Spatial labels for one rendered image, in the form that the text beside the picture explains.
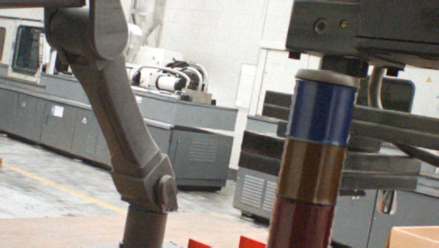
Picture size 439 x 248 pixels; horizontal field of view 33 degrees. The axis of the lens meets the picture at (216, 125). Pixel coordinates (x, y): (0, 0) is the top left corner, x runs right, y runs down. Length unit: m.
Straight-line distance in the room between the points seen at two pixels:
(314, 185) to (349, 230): 5.68
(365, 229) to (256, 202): 1.18
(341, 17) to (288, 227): 0.30
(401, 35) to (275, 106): 0.16
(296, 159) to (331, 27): 0.29
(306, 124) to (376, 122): 0.24
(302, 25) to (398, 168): 0.17
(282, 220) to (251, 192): 6.33
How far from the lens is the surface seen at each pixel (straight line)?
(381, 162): 0.72
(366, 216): 6.00
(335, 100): 0.42
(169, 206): 1.10
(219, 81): 9.96
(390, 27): 0.64
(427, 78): 5.84
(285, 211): 0.43
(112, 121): 1.00
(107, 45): 0.93
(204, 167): 8.01
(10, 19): 10.64
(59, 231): 1.23
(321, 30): 0.70
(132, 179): 1.06
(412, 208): 5.79
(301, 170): 0.42
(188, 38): 10.56
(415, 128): 0.64
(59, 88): 9.34
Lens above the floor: 1.18
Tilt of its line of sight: 3 degrees down
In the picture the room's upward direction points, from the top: 10 degrees clockwise
